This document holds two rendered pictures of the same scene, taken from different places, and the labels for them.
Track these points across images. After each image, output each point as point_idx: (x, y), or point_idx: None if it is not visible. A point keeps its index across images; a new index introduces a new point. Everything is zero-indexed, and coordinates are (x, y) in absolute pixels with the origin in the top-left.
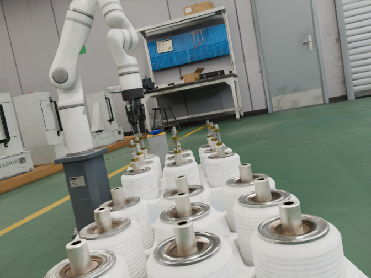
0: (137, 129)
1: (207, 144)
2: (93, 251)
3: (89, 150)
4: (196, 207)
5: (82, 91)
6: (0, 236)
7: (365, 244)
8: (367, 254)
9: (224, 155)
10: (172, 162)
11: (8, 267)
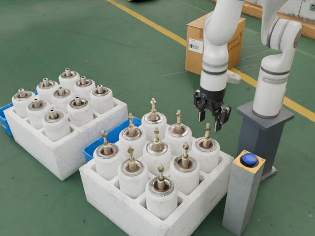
0: (198, 115)
1: (169, 187)
2: (71, 77)
3: (253, 111)
4: (60, 96)
5: (281, 60)
6: None
7: (27, 227)
8: (26, 217)
9: (101, 147)
10: (138, 131)
11: (237, 122)
